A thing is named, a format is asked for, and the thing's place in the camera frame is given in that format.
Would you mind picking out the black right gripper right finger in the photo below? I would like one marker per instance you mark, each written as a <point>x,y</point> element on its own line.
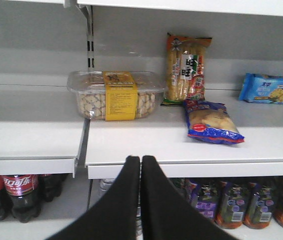
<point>165,215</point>

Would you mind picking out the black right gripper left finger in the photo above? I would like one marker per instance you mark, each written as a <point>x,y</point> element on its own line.
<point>114,216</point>

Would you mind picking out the purple label drink bottle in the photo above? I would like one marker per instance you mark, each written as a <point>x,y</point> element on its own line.
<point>233,202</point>
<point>203,195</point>
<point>262,202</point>

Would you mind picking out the blue red snack bag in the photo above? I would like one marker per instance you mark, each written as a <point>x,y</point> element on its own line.
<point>209,122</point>

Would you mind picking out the clear cracker box yellow label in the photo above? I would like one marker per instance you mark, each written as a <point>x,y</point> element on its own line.
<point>115,95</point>

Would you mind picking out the light blue biscuit pack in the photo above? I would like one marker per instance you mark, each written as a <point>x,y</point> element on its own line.
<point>262,89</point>

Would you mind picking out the yellow rice cracker pack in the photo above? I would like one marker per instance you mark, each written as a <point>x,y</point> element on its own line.
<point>185,68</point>

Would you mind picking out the white store shelving unit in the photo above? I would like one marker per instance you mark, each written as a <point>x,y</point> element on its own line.
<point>42,41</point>

